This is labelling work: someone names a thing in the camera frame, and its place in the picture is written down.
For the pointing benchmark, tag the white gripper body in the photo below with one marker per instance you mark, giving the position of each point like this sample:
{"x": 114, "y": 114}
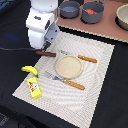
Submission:
{"x": 42, "y": 29}

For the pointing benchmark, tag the brown toy sausage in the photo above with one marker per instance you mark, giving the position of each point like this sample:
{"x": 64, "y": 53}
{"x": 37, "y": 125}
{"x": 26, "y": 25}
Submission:
{"x": 46, "y": 54}

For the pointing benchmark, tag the yellow toy banana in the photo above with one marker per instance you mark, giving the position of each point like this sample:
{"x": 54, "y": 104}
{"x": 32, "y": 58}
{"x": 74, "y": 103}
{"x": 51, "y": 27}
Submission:
{"x": 30, "y": 69}

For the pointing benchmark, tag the red toy tomato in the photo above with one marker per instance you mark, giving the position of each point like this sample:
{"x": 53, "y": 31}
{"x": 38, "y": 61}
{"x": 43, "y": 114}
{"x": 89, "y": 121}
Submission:
{"x": 90, "y": 11}

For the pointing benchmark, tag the yellow toy cheese block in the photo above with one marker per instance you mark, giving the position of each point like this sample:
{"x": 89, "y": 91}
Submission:
{"x": 34, "y": 88}

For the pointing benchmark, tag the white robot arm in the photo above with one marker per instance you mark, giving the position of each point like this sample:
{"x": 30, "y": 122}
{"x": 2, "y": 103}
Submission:
{"x": 45, "y": 6}

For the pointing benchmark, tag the round wooden plate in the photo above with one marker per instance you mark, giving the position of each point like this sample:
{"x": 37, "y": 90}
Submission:
{"x": 69, "y": 67}

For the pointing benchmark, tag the grey saucepan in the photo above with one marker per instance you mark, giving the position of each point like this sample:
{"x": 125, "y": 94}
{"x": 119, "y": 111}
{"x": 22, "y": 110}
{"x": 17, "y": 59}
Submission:
{"x": 98, "y": 8}

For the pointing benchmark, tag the woven beige placemat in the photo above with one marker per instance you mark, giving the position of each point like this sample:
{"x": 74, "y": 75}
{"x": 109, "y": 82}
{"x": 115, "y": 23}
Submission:
{"x": 68, "y": 103}

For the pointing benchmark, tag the beige bowl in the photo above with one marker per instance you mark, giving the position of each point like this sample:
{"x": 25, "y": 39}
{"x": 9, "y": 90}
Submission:
{"x": 122, "y": 14}

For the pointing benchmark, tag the grey pot with handle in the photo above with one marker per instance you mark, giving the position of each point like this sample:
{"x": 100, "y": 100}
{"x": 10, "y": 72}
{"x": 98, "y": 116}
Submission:
{"x": 69, "y": 9}

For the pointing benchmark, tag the fork with wooden handle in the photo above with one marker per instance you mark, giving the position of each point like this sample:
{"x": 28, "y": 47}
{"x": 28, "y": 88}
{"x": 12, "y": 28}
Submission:
{"x": 68, "y": 82}

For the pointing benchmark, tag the knife with wooden handle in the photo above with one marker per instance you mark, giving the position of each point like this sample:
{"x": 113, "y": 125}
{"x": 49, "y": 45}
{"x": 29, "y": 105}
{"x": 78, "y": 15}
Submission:
{"x": 79, "y": 56}

